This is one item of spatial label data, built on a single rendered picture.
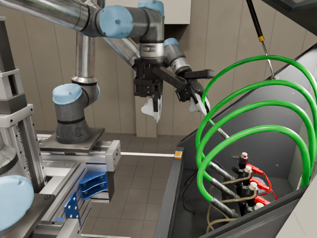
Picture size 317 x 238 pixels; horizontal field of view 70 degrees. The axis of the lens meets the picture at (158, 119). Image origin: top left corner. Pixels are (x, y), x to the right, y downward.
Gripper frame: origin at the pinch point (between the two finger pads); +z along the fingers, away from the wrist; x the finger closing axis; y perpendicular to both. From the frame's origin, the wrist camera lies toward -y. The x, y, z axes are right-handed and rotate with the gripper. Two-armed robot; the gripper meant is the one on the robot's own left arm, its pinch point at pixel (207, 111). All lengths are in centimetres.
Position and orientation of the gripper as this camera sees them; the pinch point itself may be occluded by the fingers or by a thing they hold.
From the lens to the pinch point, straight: 87.8
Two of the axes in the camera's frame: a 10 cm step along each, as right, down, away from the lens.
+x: -7.1, 0.4, -7.1
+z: 3.6, 8.8, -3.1
